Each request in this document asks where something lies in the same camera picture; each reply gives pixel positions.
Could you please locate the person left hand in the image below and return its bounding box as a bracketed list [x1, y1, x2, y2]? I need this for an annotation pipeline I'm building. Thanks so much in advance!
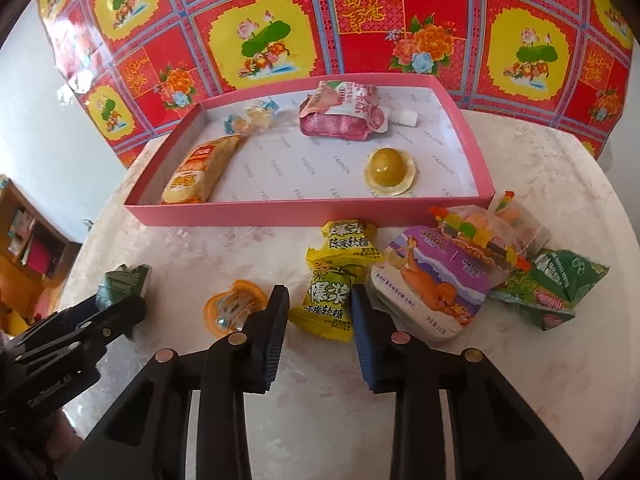
[32, 410, 84, 477]

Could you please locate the orange rice cracker packet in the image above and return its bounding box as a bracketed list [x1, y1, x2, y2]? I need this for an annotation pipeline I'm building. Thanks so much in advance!
[162, 134, 245, 204]

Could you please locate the pink shallow cardboard box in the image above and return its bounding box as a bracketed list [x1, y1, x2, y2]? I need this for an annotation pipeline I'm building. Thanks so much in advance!
[125, 73, 495, 226]

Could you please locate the purple candy tin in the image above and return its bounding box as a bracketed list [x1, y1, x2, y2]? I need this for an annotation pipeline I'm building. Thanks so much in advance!
[369, 226, 489, 341]

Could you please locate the pink jelly drink pouch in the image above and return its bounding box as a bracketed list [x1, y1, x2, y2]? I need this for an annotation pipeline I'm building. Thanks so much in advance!
[298, 80, 418, 141]

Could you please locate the red floral wall poster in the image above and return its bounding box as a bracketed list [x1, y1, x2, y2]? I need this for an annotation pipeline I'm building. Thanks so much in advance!
[37, 0, 639, 165]

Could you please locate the orange jelly cup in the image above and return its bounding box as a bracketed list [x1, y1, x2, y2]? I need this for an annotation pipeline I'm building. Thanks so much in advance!
[203, 280, 268, 337]

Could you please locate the yellow soft candy packet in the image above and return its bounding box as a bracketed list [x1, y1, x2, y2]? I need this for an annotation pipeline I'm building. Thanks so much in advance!
[288, 262, 369, 342]

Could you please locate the green foil snack packet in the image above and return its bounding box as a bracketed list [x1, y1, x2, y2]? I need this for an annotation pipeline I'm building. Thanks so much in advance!
[94, 263, 152, 340]

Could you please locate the green triangular snack packet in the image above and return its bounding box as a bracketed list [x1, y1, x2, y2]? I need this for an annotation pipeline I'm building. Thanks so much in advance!
[488, 248, 610, 330]

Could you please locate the clear colourful skewer candy packet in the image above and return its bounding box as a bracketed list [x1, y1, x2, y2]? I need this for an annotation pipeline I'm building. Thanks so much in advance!
[494, 191, 551, 259]

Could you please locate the yellow jelly cup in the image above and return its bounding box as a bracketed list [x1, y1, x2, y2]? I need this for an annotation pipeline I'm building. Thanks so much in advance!
[363, 148, 416, 196]

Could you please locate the clear blue-edged candy packet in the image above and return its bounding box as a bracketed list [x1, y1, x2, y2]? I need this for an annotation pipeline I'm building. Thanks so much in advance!
[224, 99, 280, 136]

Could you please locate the burger gummy packet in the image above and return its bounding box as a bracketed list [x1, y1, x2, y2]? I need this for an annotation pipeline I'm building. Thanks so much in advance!
[428, 205, 532, 273]

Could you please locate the wooden shelf cabinet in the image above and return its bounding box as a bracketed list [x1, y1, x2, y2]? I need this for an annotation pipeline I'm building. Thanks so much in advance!
[0, 176, 80, 337]

